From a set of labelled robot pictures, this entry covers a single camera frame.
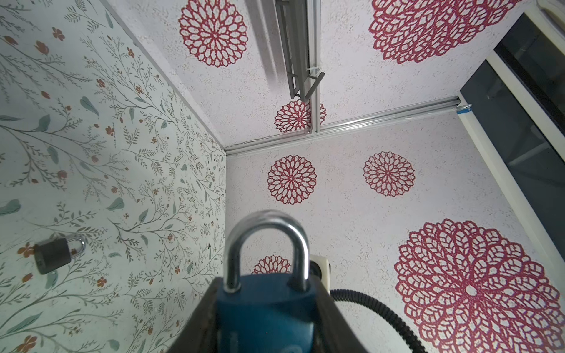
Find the blue padlock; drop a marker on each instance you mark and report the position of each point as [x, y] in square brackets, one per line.
[266, 312]

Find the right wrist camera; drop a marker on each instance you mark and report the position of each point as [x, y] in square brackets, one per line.
[320, 267]

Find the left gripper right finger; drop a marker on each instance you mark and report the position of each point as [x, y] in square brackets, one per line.
[331, 331]

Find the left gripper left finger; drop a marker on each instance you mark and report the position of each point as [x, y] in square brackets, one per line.
[200, 333]

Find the black padlock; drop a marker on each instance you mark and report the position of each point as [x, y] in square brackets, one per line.
[53, 254]

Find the dark metal wall shelf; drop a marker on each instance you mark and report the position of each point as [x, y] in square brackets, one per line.
[300, 33]

